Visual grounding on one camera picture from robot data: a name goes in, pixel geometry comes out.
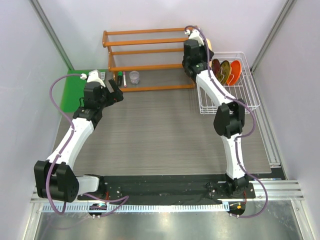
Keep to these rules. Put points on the white wire dish rack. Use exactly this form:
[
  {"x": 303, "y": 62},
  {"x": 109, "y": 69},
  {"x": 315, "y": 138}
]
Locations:
[{"x": 244, "y": 88}]

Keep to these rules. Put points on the black green marker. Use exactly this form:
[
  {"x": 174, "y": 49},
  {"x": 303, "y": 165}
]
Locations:
[{"x": 120, "y": 78}]

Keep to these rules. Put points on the cream yellow plate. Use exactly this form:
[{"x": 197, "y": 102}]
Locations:
[{"x": 211, "y": 53}]

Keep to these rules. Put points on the orange plastic plate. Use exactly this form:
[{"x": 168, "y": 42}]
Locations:
[{"x": 235, "y": 72}]

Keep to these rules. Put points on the green plastic mat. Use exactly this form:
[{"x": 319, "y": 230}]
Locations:
[{"x": 67, "y": 93}]

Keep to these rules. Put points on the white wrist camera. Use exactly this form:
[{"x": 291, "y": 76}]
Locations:
[
  {"x": 195, "y": 35},
  {"x": 95, "y": 76}
]

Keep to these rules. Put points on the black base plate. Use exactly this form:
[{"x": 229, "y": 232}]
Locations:
[{"x": 167, "y": 190}]

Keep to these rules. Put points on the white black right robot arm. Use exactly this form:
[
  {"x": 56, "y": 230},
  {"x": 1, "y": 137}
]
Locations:
[{"x": 229, "y": 118}]

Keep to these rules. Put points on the dark red patterned plate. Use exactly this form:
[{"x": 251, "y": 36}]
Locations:
[{"x": 215, "y": 66}]

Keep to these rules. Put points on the aluminium front rail frame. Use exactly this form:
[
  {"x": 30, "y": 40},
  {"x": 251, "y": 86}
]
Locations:
[{"x": 266, "y": 192}]

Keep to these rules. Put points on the olive yellow patterned plate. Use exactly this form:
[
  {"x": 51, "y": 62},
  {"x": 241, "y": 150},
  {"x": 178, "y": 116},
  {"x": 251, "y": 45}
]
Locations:
[{"x": 224, "y": 72}]

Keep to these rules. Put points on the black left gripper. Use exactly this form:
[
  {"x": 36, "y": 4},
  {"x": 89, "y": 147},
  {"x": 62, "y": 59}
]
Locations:
[{"x": 118, "y": 96}]

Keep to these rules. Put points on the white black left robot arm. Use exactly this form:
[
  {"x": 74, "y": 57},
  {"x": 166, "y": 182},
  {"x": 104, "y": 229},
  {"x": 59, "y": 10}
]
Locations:
[{"x": 54, "y": 177}]

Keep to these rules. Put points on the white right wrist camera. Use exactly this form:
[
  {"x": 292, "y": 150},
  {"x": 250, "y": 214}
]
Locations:
[{"x": 195, "y": 35}]

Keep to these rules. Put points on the pink white marker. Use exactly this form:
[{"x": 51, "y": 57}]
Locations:
[{"x": 124, "y": 79}]

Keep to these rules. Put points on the clear plastic cup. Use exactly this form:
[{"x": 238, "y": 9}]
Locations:
[{"x": 134, "y": 77}]

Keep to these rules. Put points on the orange wooden shelf rack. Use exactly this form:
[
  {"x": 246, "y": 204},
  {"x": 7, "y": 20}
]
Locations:
[{"x": 156, "y": 49}]

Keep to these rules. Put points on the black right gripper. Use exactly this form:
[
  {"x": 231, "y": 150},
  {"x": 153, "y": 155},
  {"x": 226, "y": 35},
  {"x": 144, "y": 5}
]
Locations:
[{"x": 208, "y": 54}]

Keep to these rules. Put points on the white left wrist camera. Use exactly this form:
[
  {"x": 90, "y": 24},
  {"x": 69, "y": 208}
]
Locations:
[{"x": 95, "y": 76}]

